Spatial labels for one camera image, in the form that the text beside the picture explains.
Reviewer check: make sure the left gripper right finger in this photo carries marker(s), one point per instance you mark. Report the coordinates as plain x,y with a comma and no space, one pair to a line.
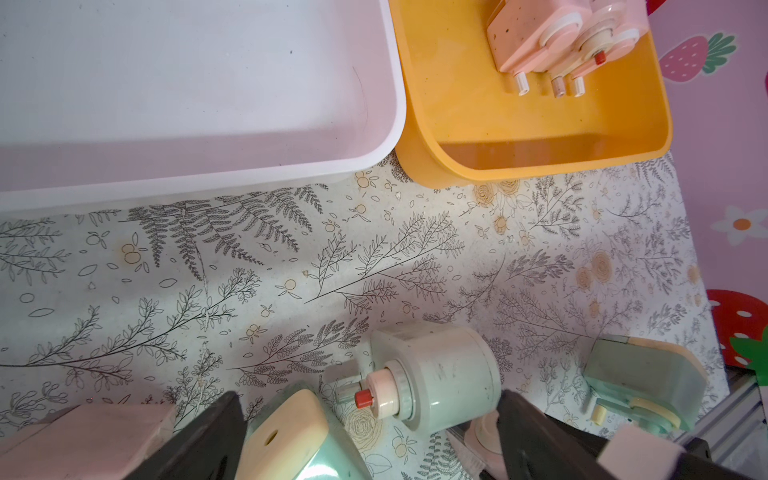
537,446

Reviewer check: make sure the white plastic storage tray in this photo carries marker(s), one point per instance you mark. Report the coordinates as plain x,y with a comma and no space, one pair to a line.
132,101

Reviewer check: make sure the pink sharpener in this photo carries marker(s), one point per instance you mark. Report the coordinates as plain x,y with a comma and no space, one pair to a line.
634,454
633,26
483,441
88,441
524,35
595,39

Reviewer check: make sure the green sharpener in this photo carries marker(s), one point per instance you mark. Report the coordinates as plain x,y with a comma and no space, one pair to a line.
297,436
428,376
657,385

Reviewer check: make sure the green sharpener upper middle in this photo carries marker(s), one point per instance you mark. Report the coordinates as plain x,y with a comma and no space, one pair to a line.
297,436

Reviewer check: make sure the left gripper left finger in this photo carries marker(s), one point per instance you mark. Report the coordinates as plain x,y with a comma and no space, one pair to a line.
209,447

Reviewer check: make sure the yellow plastic storage tray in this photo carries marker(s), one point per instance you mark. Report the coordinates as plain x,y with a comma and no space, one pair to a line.
466,123

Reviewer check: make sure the green sharpener top right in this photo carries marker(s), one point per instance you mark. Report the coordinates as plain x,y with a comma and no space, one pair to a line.
428,376

